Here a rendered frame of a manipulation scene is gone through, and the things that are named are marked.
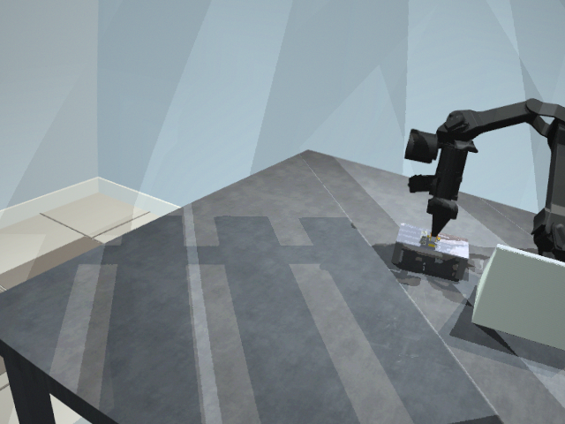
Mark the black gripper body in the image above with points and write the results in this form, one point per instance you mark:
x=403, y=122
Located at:
x=448, y=185

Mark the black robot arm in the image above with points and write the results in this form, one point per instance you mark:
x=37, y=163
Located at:
x=455, y=136

